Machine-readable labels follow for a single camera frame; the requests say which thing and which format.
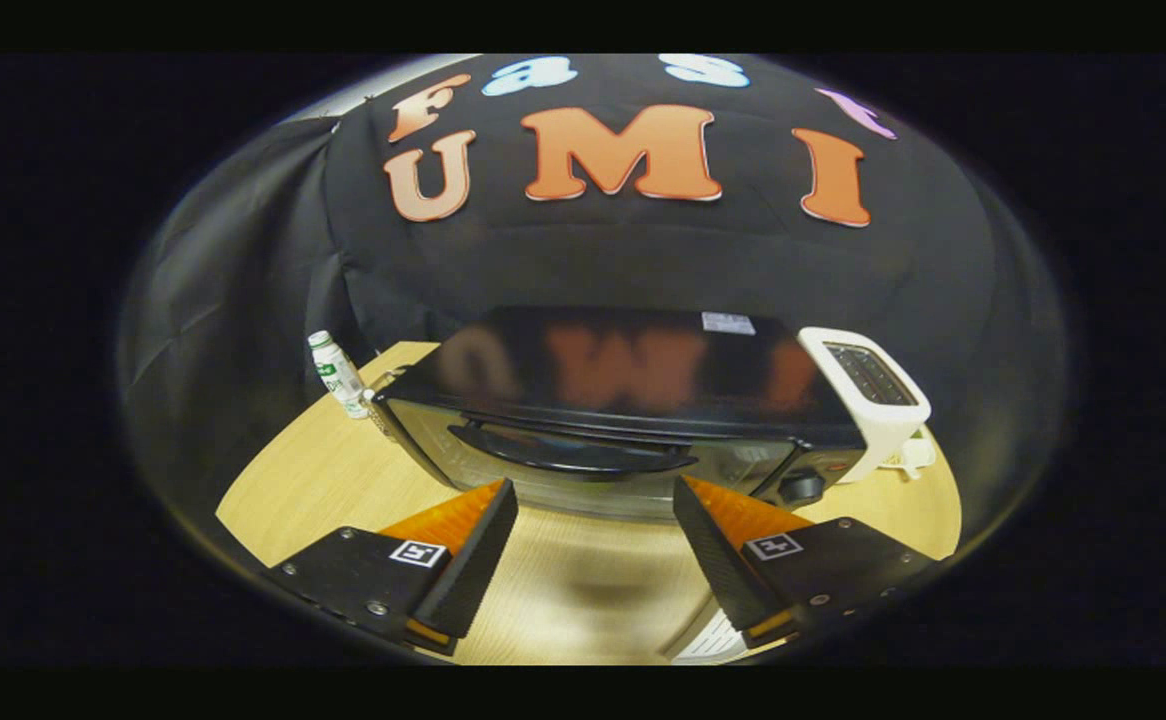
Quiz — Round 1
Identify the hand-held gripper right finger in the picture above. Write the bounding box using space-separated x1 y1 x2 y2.
672 475 942 649

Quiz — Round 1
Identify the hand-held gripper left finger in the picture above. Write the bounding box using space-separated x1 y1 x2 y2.
263 478 520 656

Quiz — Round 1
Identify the black toaster oven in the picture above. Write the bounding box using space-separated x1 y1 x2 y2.
371 305 869 521

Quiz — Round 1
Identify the white pop-up toaster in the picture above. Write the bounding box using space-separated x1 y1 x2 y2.
796 326 933 485

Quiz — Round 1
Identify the white ribbed tray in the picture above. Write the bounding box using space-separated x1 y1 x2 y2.
668 605 749 663

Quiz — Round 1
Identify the white divided dish of beans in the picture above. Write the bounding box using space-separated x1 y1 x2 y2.
878 430 939 481

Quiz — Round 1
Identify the white bottle with green label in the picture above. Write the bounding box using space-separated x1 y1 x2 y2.
307 330 372 421

